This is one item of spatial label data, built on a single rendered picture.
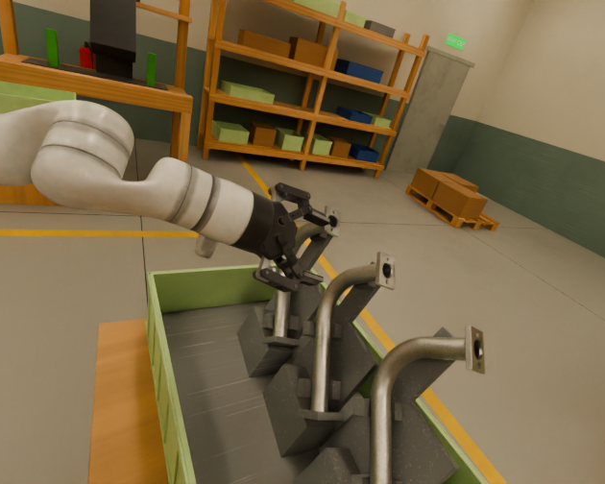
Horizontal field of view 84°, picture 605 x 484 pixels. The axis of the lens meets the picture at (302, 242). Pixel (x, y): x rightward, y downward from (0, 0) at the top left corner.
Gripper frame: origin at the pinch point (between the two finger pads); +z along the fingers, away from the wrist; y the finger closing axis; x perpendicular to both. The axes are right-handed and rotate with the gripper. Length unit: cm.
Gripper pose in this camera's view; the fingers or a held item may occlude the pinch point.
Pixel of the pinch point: (320, 250)
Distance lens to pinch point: 50.7
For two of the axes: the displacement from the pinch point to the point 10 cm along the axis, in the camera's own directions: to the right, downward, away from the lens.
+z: 7.7, 3.1, 5.5
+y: 1.3, -9.3, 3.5
